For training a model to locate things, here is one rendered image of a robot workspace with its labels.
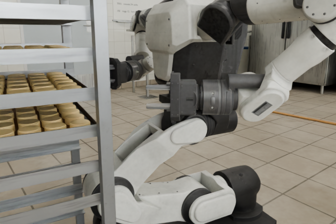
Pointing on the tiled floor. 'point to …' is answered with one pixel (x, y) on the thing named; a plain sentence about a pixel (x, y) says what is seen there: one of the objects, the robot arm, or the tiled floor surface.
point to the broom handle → (305, 118)
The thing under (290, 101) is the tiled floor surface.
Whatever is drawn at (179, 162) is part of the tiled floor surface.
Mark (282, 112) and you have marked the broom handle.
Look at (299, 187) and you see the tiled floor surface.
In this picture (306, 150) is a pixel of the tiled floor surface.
